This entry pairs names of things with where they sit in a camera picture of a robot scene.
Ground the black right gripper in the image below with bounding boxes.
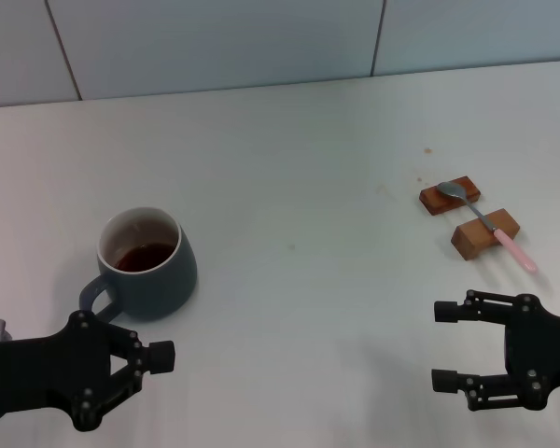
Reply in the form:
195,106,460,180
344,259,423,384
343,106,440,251
430,289,560,413

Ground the pink handled metal spoon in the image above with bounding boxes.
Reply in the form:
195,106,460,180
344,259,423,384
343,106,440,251
437,181,539,273

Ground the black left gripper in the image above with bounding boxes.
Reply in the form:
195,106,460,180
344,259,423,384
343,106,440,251
0,310,176,431

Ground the grey ceramic cup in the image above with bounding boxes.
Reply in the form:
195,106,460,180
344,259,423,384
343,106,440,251
78,206,199,324

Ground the dark brown tea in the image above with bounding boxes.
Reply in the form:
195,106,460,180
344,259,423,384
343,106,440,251
113,242,175,273

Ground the dark brown wooden block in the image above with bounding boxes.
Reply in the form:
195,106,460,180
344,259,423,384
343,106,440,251
418,175,483,217

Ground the light brown wooden block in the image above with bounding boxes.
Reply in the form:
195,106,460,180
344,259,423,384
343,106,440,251
450,208,521,261

